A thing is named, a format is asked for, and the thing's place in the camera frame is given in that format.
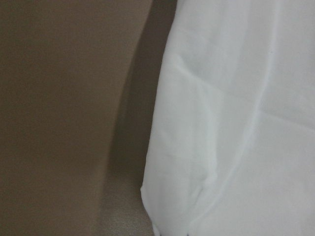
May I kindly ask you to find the white long-sleeve printed shirt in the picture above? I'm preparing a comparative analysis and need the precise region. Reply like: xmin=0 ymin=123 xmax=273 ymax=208
xmin=141 ymin=0 xmax=315 ymax=236

